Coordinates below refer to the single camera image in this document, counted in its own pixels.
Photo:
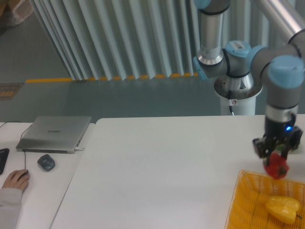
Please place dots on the silver closed laptop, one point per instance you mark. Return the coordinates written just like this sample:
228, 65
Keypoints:
54, 134

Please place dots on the white folding partition screen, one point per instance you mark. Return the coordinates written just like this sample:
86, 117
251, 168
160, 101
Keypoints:
123, 39

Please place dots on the black keyboard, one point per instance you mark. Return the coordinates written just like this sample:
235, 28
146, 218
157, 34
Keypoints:
3, 159

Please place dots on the red bell pepper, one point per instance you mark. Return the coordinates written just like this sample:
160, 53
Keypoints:
276, 166

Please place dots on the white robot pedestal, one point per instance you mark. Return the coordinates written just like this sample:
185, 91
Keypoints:
238, 102

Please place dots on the person's right hand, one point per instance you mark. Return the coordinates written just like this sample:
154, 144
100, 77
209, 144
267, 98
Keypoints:
11, 180

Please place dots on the green bell pepper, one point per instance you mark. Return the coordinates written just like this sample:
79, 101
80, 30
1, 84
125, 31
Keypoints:
280, 148

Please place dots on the black computer mouse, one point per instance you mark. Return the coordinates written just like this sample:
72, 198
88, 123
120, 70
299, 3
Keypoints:
22, 175

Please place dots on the yellow woven basket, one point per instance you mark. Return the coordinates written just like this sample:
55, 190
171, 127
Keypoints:
251, 192

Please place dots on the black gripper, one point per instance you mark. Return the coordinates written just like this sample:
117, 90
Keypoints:
289, 134

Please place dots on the yellow bell pepper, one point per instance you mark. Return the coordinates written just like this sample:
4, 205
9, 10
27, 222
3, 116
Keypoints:
283, 208

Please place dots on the brown cardboard box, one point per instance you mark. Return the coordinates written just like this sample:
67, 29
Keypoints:
14, 12

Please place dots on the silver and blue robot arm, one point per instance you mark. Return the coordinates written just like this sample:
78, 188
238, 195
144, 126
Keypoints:
242, 71

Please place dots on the grey sleeved forearm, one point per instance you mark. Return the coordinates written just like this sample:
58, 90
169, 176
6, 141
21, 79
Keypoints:
10, 204

